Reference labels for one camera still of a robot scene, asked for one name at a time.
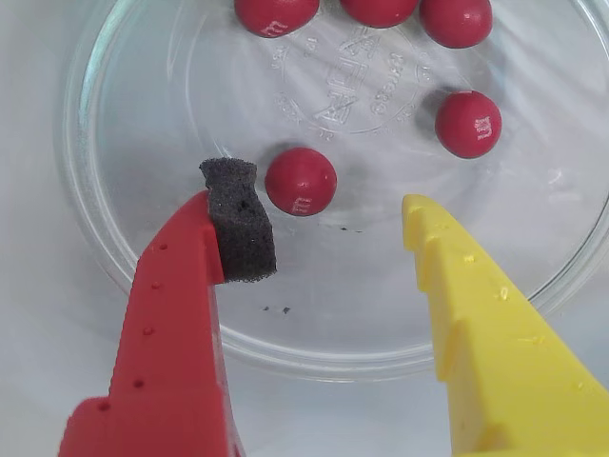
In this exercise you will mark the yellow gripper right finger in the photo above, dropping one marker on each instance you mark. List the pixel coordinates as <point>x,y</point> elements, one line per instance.
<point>499,362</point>

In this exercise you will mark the glass bowl with red candies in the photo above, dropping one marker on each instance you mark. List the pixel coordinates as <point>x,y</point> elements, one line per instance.
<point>157,119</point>

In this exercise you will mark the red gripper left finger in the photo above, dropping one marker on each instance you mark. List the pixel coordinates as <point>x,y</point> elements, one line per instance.
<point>171,333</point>

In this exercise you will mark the plain red candy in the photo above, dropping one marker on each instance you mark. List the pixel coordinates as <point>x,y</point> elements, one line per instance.
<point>378,9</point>
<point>457,21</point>

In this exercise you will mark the red candy with m print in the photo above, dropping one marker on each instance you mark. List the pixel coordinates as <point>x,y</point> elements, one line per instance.
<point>300,182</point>
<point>276,12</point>

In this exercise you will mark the red candy with text print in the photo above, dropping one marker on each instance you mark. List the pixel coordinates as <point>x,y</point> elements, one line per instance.
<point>468,125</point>

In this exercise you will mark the white table cover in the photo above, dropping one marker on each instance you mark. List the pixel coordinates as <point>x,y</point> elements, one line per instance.
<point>28,333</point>

